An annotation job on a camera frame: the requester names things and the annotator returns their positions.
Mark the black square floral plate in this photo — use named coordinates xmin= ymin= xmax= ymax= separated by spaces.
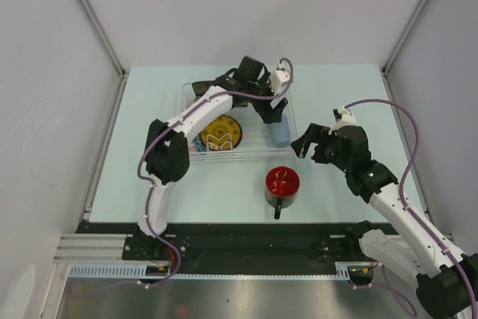
xmin=192 ymin=78 xmax=249 ymax=108

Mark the brown patterned bowl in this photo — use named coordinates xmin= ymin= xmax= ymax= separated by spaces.
xmin=185 ymin=96 xmax=200 ymax=109

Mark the clear wire dish rack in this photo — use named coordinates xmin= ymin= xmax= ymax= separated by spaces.
xmin=189 ymin=94 xmax=297 ymax=161

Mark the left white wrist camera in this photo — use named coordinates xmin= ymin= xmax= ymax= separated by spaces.
xmin=270 ymin=63 xmax=291 ymax=95

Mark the right slotted cable duct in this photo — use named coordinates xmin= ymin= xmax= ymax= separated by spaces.
xmin=335 ymin=261 xmax=376 ymax=277

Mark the slotted cable duct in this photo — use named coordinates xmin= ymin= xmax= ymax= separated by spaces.
xmin=335 ymin=261 xmax=376 ymax=277
xmin=69 ymin=264 xmax=170 ymax=279

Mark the light blue cup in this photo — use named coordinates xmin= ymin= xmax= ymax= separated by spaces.
xmin=267 ymin=114 xmax=291 ymax=148

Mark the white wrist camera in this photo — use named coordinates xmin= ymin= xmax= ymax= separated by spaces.
xmin=329 ymin=106 xmax=357 ymax=134
xmin=270 ymin=63 xmax=291 ymax=95

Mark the red black mug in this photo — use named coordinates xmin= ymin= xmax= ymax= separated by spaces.
xmin=264 ymin=166 xmax=300 ymax=220

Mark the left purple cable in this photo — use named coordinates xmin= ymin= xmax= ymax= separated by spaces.
xmin=137 ymin=58 xmax=295 ymax=290

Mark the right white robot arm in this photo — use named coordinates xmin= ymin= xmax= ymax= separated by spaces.
xmin=291 ymin=123 xmax=477 ymax=318

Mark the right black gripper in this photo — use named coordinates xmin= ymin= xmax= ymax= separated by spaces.
xmin=291 ymin=123 xmax=351 ymax=173

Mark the yellow round patterned plate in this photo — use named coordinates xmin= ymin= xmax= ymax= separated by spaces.
xmin=199 ymin=114 xmax=243 ymax=151

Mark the blue patterned bowl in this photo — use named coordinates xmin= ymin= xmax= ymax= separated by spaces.
xmin=190 ymin=135 xmax=208 ymax=152

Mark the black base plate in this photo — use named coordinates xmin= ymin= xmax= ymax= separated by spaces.
xmin=74 ymin=221 xmax=438 ymax=275

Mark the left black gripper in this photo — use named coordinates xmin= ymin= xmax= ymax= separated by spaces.
xmin=246 ymin=72 xmax=287 ymax=123

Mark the purple cable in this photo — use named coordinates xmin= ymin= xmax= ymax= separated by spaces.
xmin=343 ymin=99 xmax=475 ymax=318
xmin=137 ymin=58 xmax=295 ymax=290

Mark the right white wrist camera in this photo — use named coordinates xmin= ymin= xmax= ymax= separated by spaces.
xmin=329 ymin=106 xmax=357 ymax=134

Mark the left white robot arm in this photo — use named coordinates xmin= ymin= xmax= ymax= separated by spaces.
xmin=137 ymin=56 xmax=294 ymax=259

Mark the left slotted cable duct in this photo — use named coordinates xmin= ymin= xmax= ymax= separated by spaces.
xmin=69 ymin=264 xmax=170 ymax=279

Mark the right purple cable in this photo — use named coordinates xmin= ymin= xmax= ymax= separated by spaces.
xmin=343 ymin=99 xmax=475 ymax=318

